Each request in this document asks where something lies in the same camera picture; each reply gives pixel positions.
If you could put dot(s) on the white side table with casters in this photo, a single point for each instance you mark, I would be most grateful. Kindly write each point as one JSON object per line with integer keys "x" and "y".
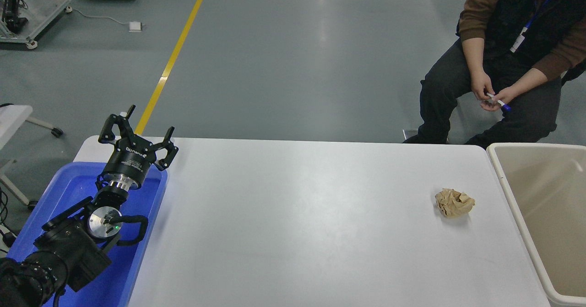
{"x": 11, "y": 117}

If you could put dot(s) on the blue plastic tray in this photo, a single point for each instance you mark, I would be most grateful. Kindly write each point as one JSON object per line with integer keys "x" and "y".
{"x": 137, "y": 234}

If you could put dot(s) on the crumpled tan paper ball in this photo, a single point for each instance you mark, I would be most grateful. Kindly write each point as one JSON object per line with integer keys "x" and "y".
{"x": 454, "y": 203}

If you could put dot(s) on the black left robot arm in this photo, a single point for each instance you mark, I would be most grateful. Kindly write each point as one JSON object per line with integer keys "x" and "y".
{"x": 68, "y": 247}

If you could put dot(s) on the person's right hand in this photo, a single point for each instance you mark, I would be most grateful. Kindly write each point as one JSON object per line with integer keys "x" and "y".
{"x": 481, "y": 83}

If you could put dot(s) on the person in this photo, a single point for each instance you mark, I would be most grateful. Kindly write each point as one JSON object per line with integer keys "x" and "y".
{"x": 512, "y": 14}

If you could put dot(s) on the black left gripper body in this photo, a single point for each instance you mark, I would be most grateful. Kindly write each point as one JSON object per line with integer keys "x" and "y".
{"x": 131, "y": 163}

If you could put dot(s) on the metal wheeled platform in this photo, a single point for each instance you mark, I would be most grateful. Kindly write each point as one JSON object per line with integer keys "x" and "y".
{"x": 39, "y": 12}

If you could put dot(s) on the large pale plastic bin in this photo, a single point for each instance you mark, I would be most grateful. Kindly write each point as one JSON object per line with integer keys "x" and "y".
{"x": 554, "y": 206}

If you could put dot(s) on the small white floor box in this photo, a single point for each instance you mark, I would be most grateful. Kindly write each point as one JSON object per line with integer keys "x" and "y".
{"x": 134, "y": 25}

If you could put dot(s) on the black device on platform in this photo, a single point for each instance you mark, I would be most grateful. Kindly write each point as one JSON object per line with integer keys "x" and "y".
{"x": 11, "y": 9}

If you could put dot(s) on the person's left hand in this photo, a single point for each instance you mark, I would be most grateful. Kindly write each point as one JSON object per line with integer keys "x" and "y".
{"x": 506, "y": 95}

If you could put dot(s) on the white and blue marker pen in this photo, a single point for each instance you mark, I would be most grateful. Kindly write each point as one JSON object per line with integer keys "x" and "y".
{"x": 505, "y": 107}

